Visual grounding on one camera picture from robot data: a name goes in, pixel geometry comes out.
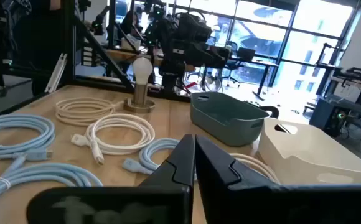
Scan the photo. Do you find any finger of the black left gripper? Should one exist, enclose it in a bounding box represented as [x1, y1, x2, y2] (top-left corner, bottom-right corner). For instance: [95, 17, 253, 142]
[194, 42, 223, 68]
[213, 46, 231, 70]

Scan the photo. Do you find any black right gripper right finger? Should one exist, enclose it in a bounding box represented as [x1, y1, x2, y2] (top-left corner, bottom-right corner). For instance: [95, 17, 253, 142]
[195, 134, 361, 224]

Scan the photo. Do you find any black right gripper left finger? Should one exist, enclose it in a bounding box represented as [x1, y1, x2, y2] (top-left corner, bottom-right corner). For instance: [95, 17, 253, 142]
[26, 133, 197, 224]

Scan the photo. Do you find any beige HDMI cable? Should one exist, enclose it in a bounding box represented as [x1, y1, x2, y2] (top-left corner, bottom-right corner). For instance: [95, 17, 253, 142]
[55, 97, 125, 127]
[228, 152, 281, 185]

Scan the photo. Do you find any light blue HDMI cable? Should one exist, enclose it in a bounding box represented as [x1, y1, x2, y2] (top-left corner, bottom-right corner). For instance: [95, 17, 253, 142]
[122, 138, 181, 175]
[0, 154, 103, 224]
[0, 113, 56, 162]

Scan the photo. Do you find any white HDMI cable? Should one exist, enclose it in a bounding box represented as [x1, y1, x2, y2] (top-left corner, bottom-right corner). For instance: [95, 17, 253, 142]
[70, 113, 156, 166]

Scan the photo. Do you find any black office chair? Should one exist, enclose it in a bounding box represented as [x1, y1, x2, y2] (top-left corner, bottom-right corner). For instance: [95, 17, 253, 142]
[222, 40, 242, 88]

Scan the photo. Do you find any black laptop on desk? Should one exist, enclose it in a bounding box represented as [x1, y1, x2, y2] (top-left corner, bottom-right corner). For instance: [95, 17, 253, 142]
[237, 47, 256, 62]

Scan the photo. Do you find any round floor fan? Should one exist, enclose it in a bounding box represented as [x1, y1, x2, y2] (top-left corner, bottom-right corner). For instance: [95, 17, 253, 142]
[204, 73, 223, 93]

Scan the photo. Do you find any black office desk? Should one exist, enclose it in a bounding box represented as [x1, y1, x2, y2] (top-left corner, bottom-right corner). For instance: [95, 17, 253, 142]
[230, 55, 279, 101]

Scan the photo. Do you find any person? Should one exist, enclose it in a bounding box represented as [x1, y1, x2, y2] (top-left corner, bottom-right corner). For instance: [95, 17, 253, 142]
[11, 0, 66, 96]
[120, 11, 143, 40]

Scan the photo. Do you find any teal plastic bin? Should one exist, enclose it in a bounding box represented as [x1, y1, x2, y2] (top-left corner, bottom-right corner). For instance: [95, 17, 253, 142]
[189, 91, 270, 147]

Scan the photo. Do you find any black curved chair armrest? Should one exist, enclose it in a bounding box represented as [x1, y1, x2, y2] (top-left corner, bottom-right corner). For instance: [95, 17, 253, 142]
[260, 105, 280, 119]

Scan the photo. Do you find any light bulb lamp brass base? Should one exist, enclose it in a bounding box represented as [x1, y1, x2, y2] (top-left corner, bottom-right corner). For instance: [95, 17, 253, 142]
[123, 57, 156, 114]

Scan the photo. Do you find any white plastic bin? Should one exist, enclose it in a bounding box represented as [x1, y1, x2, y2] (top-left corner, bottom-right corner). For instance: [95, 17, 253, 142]
[257, 117, 361, 187]

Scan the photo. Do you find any wooden background table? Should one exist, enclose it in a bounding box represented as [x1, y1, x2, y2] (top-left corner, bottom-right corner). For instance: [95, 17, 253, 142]
[105, 48, 166, 68]

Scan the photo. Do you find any black computer tower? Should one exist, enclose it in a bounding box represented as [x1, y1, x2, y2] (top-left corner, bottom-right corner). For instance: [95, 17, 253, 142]
[309, 98, 351, 138]

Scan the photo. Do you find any wooden workbench with equipment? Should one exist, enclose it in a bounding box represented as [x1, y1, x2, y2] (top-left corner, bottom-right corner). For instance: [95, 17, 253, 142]
[329, 63, 361, 156]

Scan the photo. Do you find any white metal profile bar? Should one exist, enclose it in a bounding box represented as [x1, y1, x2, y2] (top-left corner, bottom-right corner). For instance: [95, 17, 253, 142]
[45, 52, 68, 93]

